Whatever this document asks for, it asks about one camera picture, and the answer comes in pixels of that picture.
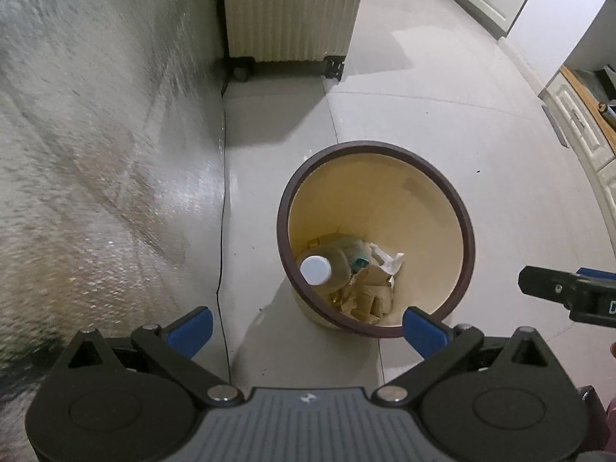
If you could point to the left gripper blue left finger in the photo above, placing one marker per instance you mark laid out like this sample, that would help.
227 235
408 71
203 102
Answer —
184 337

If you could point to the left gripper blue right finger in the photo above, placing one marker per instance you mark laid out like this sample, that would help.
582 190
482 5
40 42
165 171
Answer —
434 340

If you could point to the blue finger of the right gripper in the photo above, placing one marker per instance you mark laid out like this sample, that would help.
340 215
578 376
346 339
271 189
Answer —
551 285
594 273

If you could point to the brown cardboard box piece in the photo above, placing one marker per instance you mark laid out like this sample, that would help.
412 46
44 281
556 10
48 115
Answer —
367 297

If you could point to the white tissue wad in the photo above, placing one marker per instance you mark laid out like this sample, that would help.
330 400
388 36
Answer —
383 264

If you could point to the clear plastic bottle red label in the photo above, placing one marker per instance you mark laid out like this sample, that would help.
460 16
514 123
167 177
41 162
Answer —
325 265

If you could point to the yellow trash bin brown rim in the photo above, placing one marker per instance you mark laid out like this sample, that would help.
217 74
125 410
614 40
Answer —
389 196

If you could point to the white low drawer bench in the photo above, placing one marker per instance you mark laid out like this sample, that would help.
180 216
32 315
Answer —
578 115

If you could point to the cream ribbed suitcase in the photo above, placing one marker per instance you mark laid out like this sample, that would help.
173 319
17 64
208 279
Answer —
289 31

